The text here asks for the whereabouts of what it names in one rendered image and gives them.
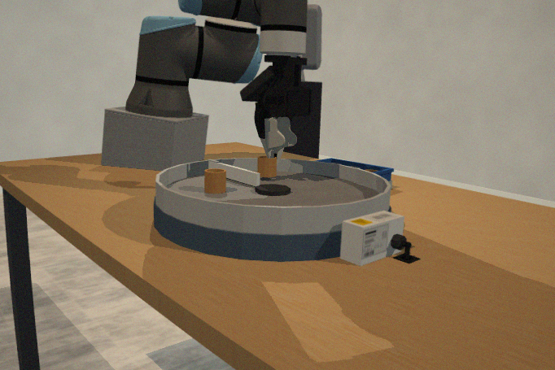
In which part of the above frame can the blue crate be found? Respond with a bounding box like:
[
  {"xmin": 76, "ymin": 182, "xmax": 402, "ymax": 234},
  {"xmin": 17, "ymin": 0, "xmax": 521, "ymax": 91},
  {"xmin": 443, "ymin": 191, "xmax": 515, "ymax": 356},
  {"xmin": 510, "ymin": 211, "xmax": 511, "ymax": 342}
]
[{"xmin": 316, "ymin": 158, "xmax": 394, "ymax": 188}]

